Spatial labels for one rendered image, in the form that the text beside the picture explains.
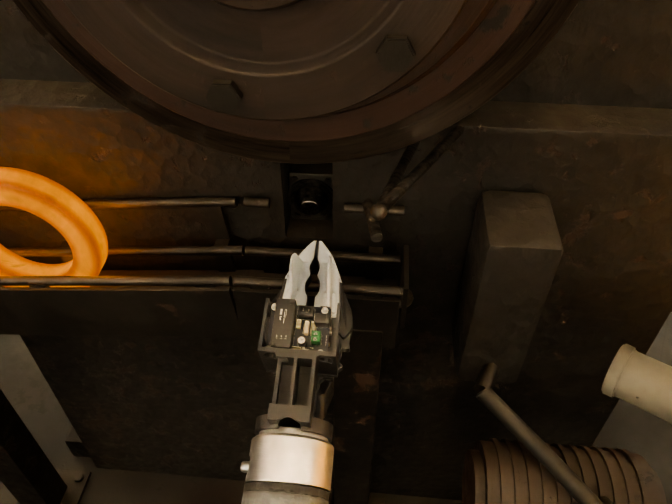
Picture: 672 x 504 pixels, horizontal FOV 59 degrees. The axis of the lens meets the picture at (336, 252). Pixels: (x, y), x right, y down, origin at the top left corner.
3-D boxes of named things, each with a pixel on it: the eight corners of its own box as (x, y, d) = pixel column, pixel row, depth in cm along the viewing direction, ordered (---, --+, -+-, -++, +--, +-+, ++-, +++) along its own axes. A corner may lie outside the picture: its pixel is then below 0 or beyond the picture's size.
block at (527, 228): (450, 319, 83) (478, 181, 67) (507, 323, 83) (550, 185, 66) (454, 383, 75) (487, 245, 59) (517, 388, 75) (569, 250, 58)
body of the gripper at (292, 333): (344, 296, 55) (333, 428, 49) (346, 330, 62) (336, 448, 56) (263, 290, 55) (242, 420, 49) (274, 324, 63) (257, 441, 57)
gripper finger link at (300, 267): (315, 219, 61) (305, 301, 56) (318, 247, 66) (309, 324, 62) (285, 217, 61) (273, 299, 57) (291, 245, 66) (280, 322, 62)
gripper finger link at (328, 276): (345, 221, 61) (337, 303, 56) (346, 249, 66) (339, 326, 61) (315, 219, 61) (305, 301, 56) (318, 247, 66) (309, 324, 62)
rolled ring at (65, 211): (27, 314, 78) (38, 295, 81) (132, 275, 71) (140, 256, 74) (-97, 215, 68) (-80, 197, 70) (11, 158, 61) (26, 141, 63)
